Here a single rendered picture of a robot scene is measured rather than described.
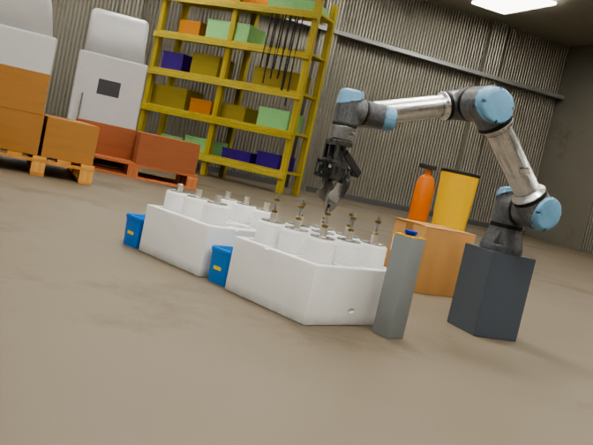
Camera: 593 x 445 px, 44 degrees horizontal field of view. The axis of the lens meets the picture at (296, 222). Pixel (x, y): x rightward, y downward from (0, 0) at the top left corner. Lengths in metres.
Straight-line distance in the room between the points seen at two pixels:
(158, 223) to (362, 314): 0.88
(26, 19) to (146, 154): 1.83
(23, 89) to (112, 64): 2.46
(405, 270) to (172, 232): 0.91
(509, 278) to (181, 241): 1.16
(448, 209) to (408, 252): 6.43
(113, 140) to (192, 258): 4.37
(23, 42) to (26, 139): 2.47
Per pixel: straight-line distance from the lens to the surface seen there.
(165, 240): 2.74
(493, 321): 2.69
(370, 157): 12.02
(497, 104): 2.41
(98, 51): 7.53
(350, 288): 2.26
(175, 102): 10.18
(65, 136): 5.13
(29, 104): 5.10
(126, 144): 6.91
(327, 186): 2.23
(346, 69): 11.82
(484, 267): 2.65
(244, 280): 2.37
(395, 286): 2.24
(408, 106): 2.42
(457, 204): 8.63
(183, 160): 6.58
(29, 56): 7.46
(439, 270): 3.39
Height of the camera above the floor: 0.47
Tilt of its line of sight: 5 degrees down
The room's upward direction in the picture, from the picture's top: 12 degrees clockwise
